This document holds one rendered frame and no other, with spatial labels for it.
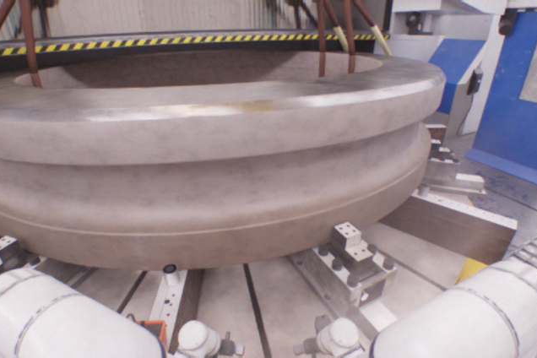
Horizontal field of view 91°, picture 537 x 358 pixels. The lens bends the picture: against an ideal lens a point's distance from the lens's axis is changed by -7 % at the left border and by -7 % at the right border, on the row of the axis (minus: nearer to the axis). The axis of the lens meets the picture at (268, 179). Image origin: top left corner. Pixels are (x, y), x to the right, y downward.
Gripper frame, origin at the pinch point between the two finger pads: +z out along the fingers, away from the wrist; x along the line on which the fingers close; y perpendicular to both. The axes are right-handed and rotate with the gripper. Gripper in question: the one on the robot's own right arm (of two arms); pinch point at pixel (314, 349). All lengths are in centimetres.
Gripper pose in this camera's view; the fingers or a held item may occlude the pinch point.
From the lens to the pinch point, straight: 129.9
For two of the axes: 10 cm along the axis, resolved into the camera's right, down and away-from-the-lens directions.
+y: 1.2, 7.7, -6.2
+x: 9.8, 0.1, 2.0
